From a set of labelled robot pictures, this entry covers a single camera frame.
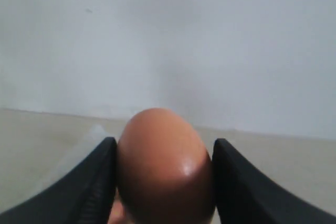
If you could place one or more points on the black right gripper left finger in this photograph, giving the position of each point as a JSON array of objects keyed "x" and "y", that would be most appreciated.
[{"x": 84, "y": 195}]

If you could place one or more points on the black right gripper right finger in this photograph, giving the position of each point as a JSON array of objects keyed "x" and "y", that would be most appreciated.
[{"x": 245, "y": 195}]

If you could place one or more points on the brown egg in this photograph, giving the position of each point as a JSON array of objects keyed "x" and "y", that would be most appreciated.
[{"x": 164, "y": 171}]

